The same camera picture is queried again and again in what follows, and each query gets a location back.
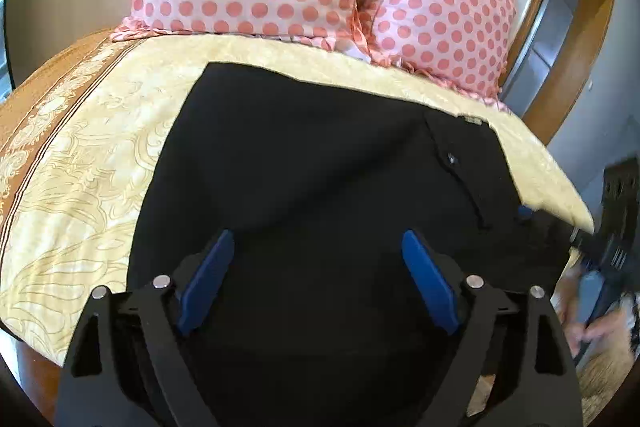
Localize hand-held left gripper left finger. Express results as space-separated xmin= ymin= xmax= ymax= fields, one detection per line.
xmin=54 ymin=229 xmax=236 ymax=427

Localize person's right hand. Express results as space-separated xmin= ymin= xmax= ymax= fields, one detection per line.
xmin=554 ymin=264 xmax=632 ymax=353

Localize black pants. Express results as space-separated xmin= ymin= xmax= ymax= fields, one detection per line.
xmin=124 ymin=62 xmax=577 ymax=427

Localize wooden headboard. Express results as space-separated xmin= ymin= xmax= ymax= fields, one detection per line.
xmin=469 ymin=0 xmax=617 ymax=146

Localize yellow patterned bed cover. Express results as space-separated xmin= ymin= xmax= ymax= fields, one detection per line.
xmin=0 ymin=29 xmax=596 ymax=365

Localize small pink polka dot pillow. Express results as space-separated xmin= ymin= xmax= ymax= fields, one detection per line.
xmin=320 ymin=0 xmax=518 ymax=100

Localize wooden bed frame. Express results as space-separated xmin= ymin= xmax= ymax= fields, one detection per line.
xmin=15 ymin=341 xmax=68 ymax=427

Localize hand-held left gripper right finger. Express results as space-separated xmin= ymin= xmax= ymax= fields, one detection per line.
xmin=402 ymin=230 xmax=584 ymax=427

